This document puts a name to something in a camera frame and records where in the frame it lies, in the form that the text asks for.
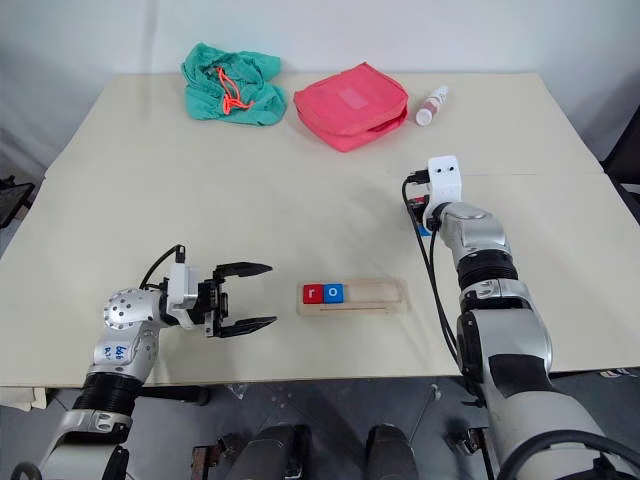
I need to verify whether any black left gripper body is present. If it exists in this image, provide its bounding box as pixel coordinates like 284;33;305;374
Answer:
197;268;232;339

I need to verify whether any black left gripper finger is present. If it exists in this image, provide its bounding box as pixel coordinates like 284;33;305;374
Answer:
214;260;274;282
219;315;279;339

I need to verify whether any dark rounded shape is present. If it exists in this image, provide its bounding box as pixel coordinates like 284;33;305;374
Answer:
233;423;314;480
366;423;420;480

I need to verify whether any pink zippered fabric pouch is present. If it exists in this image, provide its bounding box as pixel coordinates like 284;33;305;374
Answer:
292;61;410;154

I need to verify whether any black chair beside table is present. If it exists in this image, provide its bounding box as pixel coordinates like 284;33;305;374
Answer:
601;112;640;224

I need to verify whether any orange drawstring cord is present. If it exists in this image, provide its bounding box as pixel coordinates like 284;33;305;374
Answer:
216;66;257;117

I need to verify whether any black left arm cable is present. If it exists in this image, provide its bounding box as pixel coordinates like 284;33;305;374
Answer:
138;243;188;292

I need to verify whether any wooden letter tray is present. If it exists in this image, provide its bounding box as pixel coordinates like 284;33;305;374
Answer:
295;277;411;317

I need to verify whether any white box under table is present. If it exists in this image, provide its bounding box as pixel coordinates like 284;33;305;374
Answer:
0;386;47;410

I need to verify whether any black object beside table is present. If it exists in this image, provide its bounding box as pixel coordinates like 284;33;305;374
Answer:
0;174;37;230

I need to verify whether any green cloth drawstring bag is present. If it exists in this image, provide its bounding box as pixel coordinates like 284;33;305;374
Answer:
180;41;289;128

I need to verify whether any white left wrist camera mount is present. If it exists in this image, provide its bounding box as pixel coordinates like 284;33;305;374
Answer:
160;261;207;330

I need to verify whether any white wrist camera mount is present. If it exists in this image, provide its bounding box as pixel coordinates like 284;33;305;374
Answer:
160;261;207;330
421;155;464;227

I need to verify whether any small bottle with white cap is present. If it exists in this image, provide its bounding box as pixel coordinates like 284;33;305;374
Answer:
415;85;450;127

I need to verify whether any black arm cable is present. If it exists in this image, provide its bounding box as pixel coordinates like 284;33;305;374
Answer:
400;169;485;402
138;243;188;292

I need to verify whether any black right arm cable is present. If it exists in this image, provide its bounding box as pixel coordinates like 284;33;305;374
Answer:
400;169;485;402

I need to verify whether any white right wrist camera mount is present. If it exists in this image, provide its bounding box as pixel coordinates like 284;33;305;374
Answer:
421;155;464;227

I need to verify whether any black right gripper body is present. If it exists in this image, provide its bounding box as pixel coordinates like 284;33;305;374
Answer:
406;192;431;229

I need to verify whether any black table frame bar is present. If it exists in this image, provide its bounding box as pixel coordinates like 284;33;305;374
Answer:
133;384;211;407

